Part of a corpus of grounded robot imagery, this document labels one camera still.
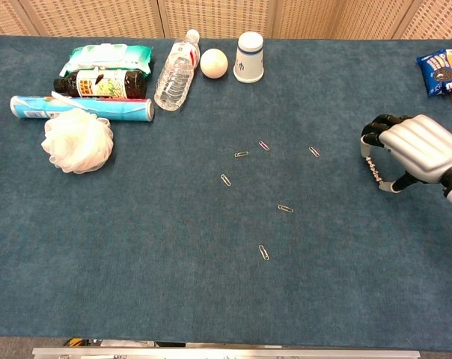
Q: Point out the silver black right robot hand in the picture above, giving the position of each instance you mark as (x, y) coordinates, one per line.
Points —
(420, 146)

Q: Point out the silver beaded magnetic rod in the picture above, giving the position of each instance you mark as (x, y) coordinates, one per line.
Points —
(373, 171)

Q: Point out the blue cookie packet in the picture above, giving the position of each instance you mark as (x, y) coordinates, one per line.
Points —
(437, 71)

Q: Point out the white paper cup blue print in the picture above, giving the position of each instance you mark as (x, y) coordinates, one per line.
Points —
(249, 60)

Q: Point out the cream white ball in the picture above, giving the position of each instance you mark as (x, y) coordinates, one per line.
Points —
(214, 63)

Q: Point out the woven rattan folding screen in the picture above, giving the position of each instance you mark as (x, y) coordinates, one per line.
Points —
(218, 16)

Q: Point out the clear plastic water bottle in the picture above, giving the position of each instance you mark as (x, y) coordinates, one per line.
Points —
(173, 78)

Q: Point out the teal felt table cloth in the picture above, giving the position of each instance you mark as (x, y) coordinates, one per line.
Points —
(173, 243)

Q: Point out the dark brown sauce bottle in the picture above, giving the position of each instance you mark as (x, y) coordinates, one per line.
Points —
(134, 84)

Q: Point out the blue plastic wrap roll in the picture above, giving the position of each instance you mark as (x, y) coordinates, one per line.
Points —
(128, 110)

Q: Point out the green white wet wipes pack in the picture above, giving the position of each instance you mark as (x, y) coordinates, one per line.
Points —
(106, 56)

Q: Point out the white mesh bath sponge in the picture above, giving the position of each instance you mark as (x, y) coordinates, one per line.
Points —
(78, 144)

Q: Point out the yellow plastic part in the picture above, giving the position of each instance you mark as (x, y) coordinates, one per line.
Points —
(74, 342)

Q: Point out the aluminium profile rail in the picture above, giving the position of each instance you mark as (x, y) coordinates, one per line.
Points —
(226, 353)

